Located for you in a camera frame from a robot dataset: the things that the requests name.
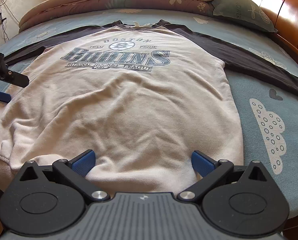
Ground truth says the folded pink floral quilt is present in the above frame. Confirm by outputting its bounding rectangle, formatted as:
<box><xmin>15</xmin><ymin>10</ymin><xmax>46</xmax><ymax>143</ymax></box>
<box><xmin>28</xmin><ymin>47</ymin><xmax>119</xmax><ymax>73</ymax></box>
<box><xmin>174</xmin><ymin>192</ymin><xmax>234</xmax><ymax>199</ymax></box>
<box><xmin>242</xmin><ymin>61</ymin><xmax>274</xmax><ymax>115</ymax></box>
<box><xmin>18</xmin><ymin>0</ymin><xmax>243</xmax><ymax>33</ymax></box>

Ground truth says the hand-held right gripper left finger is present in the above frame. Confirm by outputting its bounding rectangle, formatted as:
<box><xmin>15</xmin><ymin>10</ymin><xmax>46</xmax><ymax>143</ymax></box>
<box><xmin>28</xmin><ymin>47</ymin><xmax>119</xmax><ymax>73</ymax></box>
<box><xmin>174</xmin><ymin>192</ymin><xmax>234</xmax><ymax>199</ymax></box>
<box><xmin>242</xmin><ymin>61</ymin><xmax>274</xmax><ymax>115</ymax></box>
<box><xmin>17</xmin><ymin>149</ymin><xmax>111</xmax><ymax>202</ymax></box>

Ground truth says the green printed pillow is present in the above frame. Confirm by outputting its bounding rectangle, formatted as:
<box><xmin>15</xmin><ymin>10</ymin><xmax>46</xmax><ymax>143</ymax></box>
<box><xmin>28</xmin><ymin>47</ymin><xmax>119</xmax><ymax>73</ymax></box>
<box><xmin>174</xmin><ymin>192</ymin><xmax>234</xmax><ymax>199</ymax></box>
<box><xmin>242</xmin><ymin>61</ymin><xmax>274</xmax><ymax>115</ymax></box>
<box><xmin>210</xmin><ymin>0</ymin><xmax>278</xmax><ymax>33</ymax></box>

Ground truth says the power strip with cables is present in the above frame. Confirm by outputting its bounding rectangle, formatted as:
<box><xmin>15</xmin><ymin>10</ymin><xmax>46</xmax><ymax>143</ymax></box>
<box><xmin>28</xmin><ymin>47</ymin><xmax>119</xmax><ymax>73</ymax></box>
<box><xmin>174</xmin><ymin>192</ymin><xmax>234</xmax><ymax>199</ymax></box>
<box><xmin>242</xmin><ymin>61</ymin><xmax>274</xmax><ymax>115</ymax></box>
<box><xmin>0</xmin><ymin>0</ymin><xmax>10</xmax><ymax>43</ymax></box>

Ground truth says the wooden headboard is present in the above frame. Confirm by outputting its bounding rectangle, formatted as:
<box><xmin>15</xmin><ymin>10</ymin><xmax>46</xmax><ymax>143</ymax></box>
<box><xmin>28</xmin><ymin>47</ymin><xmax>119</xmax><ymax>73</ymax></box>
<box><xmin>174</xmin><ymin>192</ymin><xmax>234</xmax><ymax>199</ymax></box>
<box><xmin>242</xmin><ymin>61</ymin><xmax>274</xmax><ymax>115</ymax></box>
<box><xmin>239</xmin><ymin>0</ymin><xmax>298</xmax><ymax>73</ymax></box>

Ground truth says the cream and black sweatshirt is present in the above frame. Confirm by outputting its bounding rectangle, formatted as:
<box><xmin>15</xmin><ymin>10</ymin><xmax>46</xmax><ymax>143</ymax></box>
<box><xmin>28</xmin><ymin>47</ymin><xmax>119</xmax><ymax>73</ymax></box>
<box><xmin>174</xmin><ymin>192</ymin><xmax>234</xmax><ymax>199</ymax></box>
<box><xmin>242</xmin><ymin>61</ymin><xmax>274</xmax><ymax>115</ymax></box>
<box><xmin>0</xmin><ymin>19</ymin><xmax>298</xmax><ymax>193</ymax></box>

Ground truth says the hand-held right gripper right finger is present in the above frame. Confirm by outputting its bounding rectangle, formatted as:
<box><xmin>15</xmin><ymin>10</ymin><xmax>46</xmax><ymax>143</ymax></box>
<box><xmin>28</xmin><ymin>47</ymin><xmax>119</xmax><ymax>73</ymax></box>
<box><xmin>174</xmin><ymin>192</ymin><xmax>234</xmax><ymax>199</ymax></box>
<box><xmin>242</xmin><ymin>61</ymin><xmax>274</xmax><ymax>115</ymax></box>
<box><xmin>176</xmin><ymin>150</ymin><xmax>271</xmax><ymax>202</ymax></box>

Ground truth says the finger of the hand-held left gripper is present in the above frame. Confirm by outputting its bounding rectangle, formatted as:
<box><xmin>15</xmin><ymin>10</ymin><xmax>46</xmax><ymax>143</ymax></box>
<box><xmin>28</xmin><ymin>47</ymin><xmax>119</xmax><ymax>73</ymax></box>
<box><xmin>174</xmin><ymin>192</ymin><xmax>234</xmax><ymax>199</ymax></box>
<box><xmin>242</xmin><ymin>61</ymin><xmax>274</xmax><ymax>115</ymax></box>
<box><xmin>0</xmin><ymin>89</ymin><xmax>11</xmax><ymax>103</ymax></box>
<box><xmin>0</xmin><ymin>70</ymin><xmax>30</xmax><ymax>88</ymax></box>

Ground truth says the bed with blue floral sheet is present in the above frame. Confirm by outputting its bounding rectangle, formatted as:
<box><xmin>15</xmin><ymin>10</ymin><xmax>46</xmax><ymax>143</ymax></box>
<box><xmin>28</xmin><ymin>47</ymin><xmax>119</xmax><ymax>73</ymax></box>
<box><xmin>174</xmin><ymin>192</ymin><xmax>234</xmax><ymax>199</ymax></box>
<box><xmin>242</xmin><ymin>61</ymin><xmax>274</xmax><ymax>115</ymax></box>
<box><xmin>0</xmin><ymin>7</ymin><xmax>298</xmax><ymax>230</ymax></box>

